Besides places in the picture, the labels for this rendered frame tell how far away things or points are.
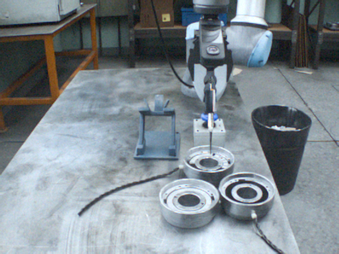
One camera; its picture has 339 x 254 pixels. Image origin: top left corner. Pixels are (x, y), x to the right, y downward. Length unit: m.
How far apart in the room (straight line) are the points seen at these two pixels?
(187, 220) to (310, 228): 1.36
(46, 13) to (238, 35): 1.97
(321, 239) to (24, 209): 1.47
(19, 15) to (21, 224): 2.35
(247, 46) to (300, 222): 1.12
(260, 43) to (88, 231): 0.71
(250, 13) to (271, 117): 1.14
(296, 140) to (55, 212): 1.42
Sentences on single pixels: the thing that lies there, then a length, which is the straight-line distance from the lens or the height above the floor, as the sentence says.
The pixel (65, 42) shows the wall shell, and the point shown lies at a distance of 4.92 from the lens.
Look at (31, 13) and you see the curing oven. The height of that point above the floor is 0.88.
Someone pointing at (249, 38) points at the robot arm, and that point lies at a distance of 1.08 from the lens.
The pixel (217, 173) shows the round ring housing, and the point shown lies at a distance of 0.72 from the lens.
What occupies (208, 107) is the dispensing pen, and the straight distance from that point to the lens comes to 0.78.
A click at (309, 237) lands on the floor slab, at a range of 1.87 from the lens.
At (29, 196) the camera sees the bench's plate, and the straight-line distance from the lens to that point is 0.76.
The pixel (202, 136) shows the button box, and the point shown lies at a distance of 0.85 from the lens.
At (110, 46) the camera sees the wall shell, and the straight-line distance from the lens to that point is 4.79.
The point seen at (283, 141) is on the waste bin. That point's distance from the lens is 1.87.
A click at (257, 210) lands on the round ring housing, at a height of 0.83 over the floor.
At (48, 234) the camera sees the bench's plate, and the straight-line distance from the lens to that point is 0.66.
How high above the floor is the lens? 1.23
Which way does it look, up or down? 26 degrees down
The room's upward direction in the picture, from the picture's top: 1 degrees counter-clockwise
